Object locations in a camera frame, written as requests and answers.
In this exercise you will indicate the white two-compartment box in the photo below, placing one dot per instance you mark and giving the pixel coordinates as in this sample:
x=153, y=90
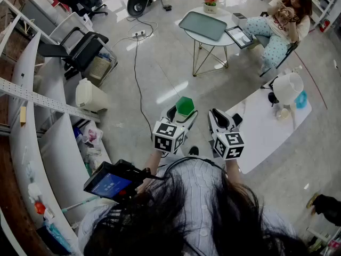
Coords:
x=239, y=18

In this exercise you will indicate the white plastic bag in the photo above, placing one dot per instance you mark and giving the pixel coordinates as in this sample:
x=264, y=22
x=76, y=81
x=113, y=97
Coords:
x=92, y=133

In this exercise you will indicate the black lamp base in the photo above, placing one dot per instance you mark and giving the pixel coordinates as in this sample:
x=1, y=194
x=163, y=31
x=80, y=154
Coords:
x=272, y=97

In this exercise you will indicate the grey-green rectangular plastic tray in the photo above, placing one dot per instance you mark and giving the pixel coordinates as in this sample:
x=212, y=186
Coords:
x=203, y=25

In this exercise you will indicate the person's striped shirt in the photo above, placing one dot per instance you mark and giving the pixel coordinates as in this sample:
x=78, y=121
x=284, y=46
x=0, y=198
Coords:
x=198, y=188

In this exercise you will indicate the teal glass ornament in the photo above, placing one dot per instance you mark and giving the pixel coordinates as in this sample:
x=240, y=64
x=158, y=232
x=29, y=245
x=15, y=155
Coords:
x=301, y=99

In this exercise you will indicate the grey cabinet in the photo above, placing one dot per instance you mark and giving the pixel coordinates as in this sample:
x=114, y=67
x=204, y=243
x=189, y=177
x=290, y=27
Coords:
x=40, y=12

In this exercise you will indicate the person's right forearm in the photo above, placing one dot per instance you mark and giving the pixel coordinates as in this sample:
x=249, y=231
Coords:
x=233, y=169

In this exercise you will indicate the small wooden block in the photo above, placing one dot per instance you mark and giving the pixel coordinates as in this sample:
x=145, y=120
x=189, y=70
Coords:
x=23, y=115

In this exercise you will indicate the white lamp shade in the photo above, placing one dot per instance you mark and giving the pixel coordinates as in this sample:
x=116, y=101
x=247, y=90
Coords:
x=286, y=88

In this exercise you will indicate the white pot of flowers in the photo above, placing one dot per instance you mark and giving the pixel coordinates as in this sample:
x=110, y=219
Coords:
x=210, y=1

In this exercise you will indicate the white low table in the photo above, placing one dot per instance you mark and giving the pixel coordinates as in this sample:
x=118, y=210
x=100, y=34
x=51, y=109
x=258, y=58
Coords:
x=261, y=140

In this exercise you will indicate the person's left forearm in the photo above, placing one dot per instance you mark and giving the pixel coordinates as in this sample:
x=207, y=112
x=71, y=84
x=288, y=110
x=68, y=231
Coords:
x=154, y=163

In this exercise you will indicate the black framed deer picture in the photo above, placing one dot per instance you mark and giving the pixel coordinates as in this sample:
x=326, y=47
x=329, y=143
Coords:
x=239, y=37

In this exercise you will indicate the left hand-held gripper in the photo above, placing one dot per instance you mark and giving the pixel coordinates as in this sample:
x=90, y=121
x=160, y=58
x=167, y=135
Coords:
x=166, y=140

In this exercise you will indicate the black armchair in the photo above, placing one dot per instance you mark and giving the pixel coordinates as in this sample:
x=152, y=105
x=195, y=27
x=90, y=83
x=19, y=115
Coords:
x=82, y=52

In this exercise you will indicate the black swivel office chair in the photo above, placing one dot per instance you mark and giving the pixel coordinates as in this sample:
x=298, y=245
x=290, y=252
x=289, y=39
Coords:
x=97, y=11

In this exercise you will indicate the white waste bin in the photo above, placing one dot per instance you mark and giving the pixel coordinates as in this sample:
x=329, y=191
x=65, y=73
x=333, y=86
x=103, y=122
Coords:
x=89, y=96

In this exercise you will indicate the black chest-mounted screen device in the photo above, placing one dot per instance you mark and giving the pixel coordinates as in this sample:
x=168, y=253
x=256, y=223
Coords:
x=106, y=185

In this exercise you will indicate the beige wicker basket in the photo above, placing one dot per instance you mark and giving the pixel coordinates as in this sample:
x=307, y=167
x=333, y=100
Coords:
x=100, y=67

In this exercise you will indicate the small white dish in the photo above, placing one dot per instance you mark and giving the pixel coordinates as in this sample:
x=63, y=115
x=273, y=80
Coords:
x=284, y=113

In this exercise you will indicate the black sneaker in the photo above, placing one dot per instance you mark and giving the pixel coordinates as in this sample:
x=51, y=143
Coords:
x=193, y=151

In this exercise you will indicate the green hexagonal cup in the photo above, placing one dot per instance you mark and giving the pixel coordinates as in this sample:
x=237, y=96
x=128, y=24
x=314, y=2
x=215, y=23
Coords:
x=185, y=106

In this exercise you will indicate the red fire extinguisher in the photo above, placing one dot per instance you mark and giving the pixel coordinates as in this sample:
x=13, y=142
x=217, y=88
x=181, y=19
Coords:
x=324, y=25

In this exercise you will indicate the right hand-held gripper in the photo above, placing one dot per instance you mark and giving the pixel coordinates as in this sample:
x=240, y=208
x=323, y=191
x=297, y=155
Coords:
x=229, y=145

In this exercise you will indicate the white curved shelf unit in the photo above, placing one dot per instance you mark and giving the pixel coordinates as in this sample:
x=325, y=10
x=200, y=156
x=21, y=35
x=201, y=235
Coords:
x=25, y=143

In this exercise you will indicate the grey chair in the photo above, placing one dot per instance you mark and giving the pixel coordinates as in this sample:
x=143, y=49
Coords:
x=286, y=53

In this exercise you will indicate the white perforated beam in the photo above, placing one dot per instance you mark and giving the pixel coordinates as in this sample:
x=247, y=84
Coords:
x=40, y=99

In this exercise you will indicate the white power strip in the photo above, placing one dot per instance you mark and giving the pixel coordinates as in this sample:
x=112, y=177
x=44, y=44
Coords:
x=139, y=33

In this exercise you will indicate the round white side table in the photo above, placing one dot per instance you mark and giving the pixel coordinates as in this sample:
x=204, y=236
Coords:
x=229, y=40

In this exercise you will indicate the black and white wheeled device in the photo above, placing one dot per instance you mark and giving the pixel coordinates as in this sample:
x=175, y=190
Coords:
x=137, y=1

